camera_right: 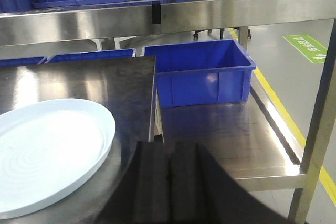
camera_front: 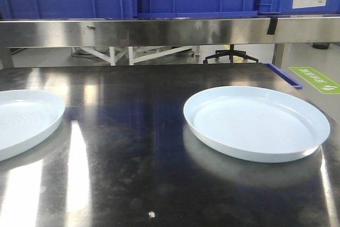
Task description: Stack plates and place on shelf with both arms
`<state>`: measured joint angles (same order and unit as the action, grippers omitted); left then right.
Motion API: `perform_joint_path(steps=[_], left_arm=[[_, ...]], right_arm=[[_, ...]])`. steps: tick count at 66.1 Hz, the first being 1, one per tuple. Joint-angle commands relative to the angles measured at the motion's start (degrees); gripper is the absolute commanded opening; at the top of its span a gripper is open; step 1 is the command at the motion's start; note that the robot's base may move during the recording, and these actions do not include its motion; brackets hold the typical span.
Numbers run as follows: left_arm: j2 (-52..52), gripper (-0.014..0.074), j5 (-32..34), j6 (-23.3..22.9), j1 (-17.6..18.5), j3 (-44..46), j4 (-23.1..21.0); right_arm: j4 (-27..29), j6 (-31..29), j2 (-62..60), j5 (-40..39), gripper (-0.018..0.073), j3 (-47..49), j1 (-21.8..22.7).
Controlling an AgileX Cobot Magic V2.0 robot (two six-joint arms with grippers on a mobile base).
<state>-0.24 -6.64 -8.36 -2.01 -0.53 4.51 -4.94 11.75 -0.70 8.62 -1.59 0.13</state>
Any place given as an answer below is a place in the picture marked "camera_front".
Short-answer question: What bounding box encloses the small white crumb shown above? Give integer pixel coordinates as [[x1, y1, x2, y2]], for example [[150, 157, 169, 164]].
[[149, 211, 156, 218]]

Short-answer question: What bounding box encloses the steel shelf post right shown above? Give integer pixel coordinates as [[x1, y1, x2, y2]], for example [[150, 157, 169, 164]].
[[271, 44, 285, 68]]

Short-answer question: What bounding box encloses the steel shelf post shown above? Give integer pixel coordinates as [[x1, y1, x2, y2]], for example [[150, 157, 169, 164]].
[[0, 48, 14, 69], [271, 44, 285, 68]]

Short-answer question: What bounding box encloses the steel shelf post left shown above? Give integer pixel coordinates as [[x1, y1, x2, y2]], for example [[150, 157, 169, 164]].
[[0, 48, 14, 69]]

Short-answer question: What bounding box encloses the light blue plate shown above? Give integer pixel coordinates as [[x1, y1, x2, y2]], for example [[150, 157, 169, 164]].
[[183, 86, 330, 163], [1, 89, 65, 161]]

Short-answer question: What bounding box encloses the black strap on rail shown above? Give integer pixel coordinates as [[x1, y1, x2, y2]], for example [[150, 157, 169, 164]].
[[266, 17, 279, 36]]

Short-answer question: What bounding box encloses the stainless steel shelf rail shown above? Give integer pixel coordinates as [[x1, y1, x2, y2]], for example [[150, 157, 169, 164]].
[[1, 15, 339, 48]]

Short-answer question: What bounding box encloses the black office chair base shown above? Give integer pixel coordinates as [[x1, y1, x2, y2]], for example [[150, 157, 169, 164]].
[[202, 44, 259, 64]]

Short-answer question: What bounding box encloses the green floor sign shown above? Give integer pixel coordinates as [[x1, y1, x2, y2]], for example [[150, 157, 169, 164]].
[[288, 66, 339, 95]]

